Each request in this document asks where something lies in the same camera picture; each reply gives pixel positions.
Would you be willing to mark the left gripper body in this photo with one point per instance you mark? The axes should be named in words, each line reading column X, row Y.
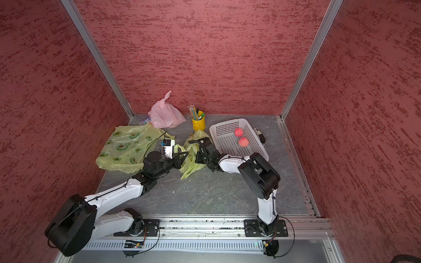
column 168, row 164

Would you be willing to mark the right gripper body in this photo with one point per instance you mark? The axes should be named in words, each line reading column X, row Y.
column 202, row 158

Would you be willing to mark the pink plastic bag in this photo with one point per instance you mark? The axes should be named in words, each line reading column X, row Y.
column 165, row 115

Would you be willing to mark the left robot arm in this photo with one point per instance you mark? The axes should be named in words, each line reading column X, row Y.
column 84, row 219

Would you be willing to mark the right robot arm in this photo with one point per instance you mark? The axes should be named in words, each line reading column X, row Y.
column 259, row 175

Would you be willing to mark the green avocado print bag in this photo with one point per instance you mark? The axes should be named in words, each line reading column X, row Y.
column 126, row 148

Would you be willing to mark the peach in basket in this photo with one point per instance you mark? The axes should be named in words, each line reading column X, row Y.
column 244, row 142
column 239, row 132

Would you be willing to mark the yellow pencil cup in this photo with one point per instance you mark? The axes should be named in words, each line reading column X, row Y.
column 200, row 123

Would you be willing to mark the white plastic basket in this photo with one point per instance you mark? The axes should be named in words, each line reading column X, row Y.
column 225, row 140

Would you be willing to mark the pencils in cup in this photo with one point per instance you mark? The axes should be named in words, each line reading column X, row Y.
column 195, row 113

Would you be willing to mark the small black object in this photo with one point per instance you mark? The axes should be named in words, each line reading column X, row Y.
column 260, row 135

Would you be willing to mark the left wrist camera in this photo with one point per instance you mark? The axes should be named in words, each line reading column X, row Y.
column 168, row 148

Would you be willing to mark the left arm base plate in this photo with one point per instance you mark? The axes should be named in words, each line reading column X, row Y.
column 141, row 228

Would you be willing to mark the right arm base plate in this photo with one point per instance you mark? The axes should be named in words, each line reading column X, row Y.
column 257, row 228

